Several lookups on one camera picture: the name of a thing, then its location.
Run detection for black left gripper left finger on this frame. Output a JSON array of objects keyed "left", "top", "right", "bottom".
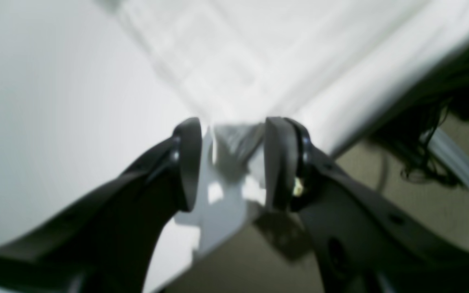
[{"left": 0, "top": 117, "right": 202, "bottom": 293}]

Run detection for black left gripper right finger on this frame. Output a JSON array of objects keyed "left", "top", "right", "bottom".
[{"left": 265, "top": 117, "right": 469, "bottom": 293}]

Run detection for white T-shirt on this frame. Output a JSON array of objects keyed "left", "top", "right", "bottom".
[{"left": 96, "top": 0, "right": 469, "bottom": 261}]

